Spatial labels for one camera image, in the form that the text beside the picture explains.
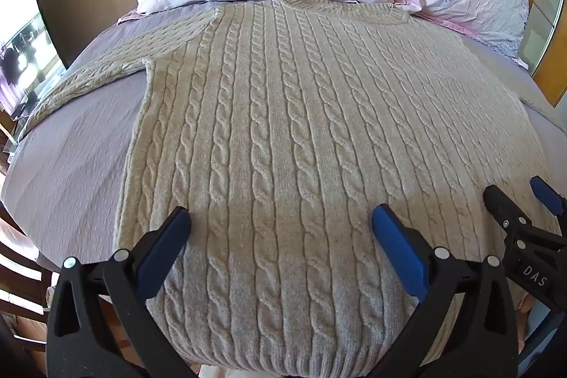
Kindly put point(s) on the glass window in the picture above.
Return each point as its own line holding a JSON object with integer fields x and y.
{"x": 22, "y": 41}

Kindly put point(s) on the wooden headboard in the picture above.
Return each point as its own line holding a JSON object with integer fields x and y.
{"x": 542, "y": 50}

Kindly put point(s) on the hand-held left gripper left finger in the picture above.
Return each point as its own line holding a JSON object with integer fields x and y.
{"x": 163, "y": 256}

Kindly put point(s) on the wooden slatted furniture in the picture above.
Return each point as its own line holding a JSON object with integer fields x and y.
{"x": 20, "y": 271}

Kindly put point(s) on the lavender bedspread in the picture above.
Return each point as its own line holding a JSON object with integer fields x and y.
{"x": 75, "y": 165}

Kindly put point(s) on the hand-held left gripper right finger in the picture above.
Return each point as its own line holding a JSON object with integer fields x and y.
{"x": 398, "y": 255}

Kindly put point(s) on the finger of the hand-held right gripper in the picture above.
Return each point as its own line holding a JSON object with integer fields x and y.
{"x": 502, "y": 207}
{"x": 545, "y": 194}

